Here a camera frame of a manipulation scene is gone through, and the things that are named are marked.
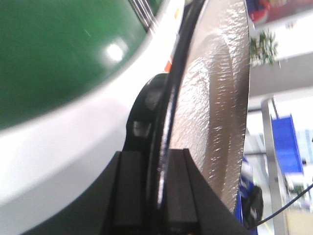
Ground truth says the green potted plant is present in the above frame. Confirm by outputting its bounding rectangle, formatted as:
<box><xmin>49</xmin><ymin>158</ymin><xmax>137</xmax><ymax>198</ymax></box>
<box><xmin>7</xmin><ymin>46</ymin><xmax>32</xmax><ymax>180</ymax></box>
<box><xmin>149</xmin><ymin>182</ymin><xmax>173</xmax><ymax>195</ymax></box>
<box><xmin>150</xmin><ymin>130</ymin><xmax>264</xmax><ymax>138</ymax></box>
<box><xmin>249</xmin><ymin>28</ymin><xmax>278</xmax><ymax>67</ymax></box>

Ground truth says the beige plate black rim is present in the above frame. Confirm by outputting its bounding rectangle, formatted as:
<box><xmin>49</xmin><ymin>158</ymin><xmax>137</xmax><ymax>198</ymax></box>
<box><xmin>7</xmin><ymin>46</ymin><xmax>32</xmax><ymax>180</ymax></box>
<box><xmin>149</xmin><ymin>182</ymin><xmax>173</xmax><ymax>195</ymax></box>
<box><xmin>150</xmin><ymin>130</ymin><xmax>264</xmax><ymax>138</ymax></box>
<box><xmin>144</xmin><ymin>0</ymin><xmax>252</xmax><ymax>218</ymax></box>

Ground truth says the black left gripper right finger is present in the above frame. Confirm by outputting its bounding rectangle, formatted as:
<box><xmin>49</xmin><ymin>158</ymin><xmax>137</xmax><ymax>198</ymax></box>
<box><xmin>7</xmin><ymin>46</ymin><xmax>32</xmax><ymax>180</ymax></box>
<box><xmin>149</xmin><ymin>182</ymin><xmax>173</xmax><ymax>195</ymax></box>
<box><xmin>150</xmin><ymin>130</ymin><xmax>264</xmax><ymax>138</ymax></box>
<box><xmin>165</xmin><ymin>149</ymin><xmax>249</xmax><ymax>235</ymax></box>

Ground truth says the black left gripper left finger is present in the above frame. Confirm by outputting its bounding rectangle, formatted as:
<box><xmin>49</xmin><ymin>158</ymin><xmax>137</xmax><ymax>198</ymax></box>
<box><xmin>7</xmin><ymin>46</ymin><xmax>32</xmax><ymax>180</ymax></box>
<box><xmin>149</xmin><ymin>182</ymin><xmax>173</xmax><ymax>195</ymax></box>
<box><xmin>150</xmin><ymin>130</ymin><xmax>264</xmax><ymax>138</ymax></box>
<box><xmin>83</xmin><ymin>151</ymin><xmax>151</xmax><ymax>235</ymax></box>

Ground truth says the white outer conveyor rim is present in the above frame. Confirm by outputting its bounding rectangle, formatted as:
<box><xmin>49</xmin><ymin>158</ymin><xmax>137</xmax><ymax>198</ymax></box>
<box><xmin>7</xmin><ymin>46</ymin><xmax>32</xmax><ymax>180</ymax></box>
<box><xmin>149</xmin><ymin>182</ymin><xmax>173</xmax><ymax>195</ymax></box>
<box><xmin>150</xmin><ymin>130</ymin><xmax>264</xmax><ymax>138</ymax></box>
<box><xmin>0</xmin><ymin>0</ymin><xmax>185</xmax><ymax>235</ymax></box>

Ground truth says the black cable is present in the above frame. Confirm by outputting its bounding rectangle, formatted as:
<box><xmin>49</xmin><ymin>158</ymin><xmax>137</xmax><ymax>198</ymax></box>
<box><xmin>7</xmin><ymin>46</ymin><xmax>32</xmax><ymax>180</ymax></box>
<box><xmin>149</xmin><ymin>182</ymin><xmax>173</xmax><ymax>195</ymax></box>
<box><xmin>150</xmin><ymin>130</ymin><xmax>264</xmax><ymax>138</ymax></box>
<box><xmin>254</xmin><ymin>182</ymin><xmax>313</xmax><ymax>227</ymax></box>

